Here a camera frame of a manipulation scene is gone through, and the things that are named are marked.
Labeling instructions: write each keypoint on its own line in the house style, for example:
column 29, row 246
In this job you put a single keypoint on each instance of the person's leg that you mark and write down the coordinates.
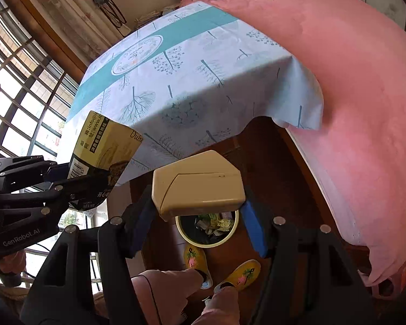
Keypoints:
column 162, row 294
column 220, row 309

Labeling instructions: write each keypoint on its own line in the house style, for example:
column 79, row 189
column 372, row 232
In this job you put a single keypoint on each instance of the yellow and dark green box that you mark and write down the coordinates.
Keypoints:
column 101, row 145

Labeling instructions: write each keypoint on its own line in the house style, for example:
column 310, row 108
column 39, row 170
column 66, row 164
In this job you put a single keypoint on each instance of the pink bed sheet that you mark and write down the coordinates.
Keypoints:
column 358, row 91

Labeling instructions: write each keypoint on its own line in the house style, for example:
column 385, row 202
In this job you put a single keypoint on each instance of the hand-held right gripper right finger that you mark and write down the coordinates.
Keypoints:
column 255, row 230

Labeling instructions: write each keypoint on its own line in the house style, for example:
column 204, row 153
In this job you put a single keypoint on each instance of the yellow embroidered slipper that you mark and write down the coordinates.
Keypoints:
column 196, row 260
column 240, row 274

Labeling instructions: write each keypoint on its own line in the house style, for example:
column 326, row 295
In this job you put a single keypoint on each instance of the stack of papers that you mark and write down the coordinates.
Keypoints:
column 152, row 17

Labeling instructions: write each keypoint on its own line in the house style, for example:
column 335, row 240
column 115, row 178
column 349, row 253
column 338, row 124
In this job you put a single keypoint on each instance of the beige plastic box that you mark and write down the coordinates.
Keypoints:
column 199, row 182

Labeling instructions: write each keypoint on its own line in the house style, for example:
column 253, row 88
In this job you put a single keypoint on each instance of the black waste bin cream rim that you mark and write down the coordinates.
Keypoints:
column 184, row 226

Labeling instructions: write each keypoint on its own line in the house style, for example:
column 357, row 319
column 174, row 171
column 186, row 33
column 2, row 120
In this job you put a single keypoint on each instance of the person's right leg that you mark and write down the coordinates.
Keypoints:
column 220, row 309

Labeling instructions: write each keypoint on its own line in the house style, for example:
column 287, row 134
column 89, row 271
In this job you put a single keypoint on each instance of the window with black grille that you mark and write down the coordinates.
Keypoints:
column 23, row 108

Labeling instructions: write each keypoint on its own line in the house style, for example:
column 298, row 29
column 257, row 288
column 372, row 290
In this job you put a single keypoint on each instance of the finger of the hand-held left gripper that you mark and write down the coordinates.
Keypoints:
column 23, row 166
column 71, row 189

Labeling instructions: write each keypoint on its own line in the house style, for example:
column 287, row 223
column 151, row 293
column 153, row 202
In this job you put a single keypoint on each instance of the person's left leg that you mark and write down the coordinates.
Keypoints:
column 162, row 294

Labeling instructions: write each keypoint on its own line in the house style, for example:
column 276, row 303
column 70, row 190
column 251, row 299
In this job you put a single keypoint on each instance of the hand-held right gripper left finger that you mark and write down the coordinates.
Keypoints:
column 138, row 226

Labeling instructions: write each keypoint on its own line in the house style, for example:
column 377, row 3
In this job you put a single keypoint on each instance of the beige patterned curtain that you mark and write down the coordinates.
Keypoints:
column 74, row 10

